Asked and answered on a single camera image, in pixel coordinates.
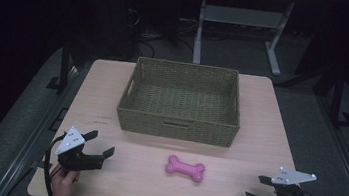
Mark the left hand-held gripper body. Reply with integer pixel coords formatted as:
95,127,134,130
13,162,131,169
51,124,109,180

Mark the person's left hand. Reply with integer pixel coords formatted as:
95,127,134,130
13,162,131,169
48,163,83,196

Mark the black metal stand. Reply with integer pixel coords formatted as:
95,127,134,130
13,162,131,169
44,42,78,95
327,67,349,131

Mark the pink bone-shaped toy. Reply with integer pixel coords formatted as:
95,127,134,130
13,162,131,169
163,153,207,184

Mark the green woven basket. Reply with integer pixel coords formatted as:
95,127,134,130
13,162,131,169
113,53,248,150

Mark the tangle of floor cables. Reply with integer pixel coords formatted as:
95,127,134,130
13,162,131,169
120,7,201,65

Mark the grey metal desk frame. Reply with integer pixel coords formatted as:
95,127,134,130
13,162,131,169
180,0,334,83

